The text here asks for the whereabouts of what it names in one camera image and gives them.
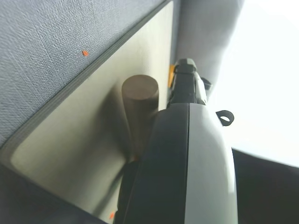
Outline wooden rolling pin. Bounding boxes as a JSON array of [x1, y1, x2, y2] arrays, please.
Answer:
[[121, 74, 159, 161]]

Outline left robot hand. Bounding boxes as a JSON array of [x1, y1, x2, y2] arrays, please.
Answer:
[[115, 58, 239, 224]]

